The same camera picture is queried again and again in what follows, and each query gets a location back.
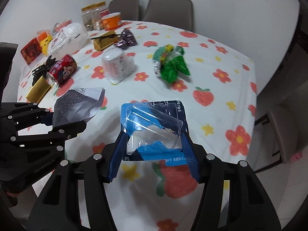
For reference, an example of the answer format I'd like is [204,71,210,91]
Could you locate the clear jar with gold lid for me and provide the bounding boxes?
[93,1,107,30]
[81,4,97,32]

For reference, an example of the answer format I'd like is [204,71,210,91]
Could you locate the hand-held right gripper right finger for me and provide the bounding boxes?
[180,132,282,231]

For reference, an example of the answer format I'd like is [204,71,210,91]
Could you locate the purple foil wrapper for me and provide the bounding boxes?
[114,28,138,50]

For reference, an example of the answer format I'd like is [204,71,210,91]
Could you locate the grey string mop head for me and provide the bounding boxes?
[31,55,57,86]

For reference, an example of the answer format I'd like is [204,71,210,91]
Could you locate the printed paper wrapper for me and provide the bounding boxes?
[52,87,106,128]

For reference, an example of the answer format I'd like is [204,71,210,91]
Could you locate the clear plastic cup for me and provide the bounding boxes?
[101,48,136,85]

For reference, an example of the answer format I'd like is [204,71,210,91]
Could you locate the gold box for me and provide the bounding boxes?
[93,31,121,51]
[26,76,52,103]

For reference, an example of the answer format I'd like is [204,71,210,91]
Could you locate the orange instant noodle bowl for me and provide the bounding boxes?
[101,13,122,31]

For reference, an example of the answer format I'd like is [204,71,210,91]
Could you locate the red printed box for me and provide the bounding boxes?
[20,37,44,65]

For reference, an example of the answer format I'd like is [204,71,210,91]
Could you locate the floral white tablecloth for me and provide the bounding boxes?
[17,19,258,231]

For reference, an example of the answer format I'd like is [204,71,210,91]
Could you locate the red cartoon can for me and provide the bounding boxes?
[47,54,78,87]

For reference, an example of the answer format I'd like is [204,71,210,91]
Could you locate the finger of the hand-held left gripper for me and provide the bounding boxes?
[0,102,54,132]
[10,121,87,150]

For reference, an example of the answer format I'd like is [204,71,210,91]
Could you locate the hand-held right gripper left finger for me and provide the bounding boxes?
[26,130,128,231]

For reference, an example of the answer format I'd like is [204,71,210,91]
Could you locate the white plastic bag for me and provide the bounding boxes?
[47,20,88,56]

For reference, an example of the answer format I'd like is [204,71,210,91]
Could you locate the yellow orange snack packet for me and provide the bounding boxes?
[36,29,53,54]

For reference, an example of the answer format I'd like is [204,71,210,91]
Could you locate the blue plastic blister pack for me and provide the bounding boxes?
[120,100,189,167]

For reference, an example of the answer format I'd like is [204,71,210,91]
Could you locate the green snack bag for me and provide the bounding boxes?
[153,44,191,83]

